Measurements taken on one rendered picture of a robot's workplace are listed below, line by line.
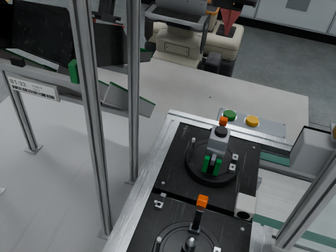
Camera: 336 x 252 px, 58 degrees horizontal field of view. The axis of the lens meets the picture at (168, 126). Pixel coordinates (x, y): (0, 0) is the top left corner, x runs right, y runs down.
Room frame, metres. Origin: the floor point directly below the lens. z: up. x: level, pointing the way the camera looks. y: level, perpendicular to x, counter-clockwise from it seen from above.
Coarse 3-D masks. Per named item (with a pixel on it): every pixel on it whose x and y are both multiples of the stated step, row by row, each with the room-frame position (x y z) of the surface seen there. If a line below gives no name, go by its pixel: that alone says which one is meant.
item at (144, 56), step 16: (16, 0) 0.46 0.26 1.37; (16, 16) 0.45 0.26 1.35; (32, 16) 0.44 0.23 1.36; (48, 16) 0.43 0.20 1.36; (64, 16) 0.42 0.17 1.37; (16, 32) 0.44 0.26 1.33; (32, 32) 0.43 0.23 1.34; (48, 32) 0.42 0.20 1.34; (64, 32) 0.41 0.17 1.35; (96, 32) 0.45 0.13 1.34; (112, 32) 0.49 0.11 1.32; (32, 48) 0.42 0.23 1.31; (48, 48) 0.41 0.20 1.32; (64, 48) 0.40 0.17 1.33; (96, 48) 0.44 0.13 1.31; (112, 48) 0.49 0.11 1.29; (64, 64) 0.39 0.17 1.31; (112, 64) 0.48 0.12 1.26
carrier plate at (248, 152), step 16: (192, 128) 0.63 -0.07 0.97; (176, 144) 0.56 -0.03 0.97; (240, 144) 0.59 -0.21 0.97; (256, 144) 0.60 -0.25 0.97; (176, 160) 0.51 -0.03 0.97; (240, 160) 0.53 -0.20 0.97; (256, 160) 0.54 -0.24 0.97; (160, 176) 0.45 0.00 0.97; (176, 176) 0.46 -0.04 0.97; (240, 176) 0.48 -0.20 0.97; (256, 176) 0.48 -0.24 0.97; (160, 192) 0.41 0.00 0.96; (176, 192) 0.41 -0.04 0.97; (192, 192) 0.41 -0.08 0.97; (208, 192) 0.42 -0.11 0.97; (224, 192) 0.42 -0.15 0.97; (240, 192) 0.43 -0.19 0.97; (208, 208) 0.39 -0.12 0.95; (224, 208) 0.38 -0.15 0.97
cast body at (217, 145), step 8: (216, 128) 0.51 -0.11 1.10; (224, 128) 0.51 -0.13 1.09; (216, 136) 0.50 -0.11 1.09; (224, 136) 0.50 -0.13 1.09; (208, 144) 0.49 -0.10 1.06; (216, 144) 0.48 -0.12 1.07; (224, 144) 0.48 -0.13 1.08; (208, 152) 0.48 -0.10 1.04; (216, 152) 0.48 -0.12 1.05; (224, 152) 0.48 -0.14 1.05
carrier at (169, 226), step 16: (144, 208) 0.36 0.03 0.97; (176, 208) 0.37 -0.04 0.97; (192, 208) 0.37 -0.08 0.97; (144, 224) 0.32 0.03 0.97; (160, 224) 0.32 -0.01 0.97; (176, 224) 0.32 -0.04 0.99; (208, 224) 0.34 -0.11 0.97; (224, 224) 0.34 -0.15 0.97; (240, 224) 0.35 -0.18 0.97; (144, 240) 0.29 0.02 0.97; (160, 240) 0.24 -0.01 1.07; (176, 240) 0.28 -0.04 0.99; (192, 240) 0.26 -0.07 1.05; (208, 240) 0.29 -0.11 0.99; (224, 240) 0.30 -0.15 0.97; (240, 240) 0.31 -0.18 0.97
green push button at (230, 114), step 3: (225, 111) 0.72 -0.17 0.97; (228, 111) 0.72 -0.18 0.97; (231, 111) 0.72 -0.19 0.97; (225, 114) 0.71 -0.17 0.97; (228, 114) 0.71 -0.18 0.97; (231, 114) 0.71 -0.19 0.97; (234, 114) 0.71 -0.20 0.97; (228, 117) 0.70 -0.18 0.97; (231, 117) 0.70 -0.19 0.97; (234, 117) 0.70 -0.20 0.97
